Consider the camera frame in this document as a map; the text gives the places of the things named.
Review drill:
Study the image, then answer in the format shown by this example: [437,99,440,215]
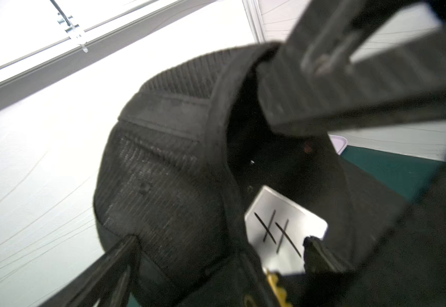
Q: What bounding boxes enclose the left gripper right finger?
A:
[259,1,446,136]

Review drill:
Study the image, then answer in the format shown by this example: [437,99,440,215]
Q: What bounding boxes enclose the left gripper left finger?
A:
[41,235,140,306]

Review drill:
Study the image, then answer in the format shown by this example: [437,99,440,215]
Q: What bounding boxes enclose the black baseball cap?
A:
[93,43,406,306]

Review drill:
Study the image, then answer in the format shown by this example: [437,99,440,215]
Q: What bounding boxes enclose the lilac tray mat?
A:
[328,134,348,155]

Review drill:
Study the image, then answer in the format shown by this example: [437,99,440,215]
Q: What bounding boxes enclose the aluminium crossbar rail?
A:
[0,1,209,86]

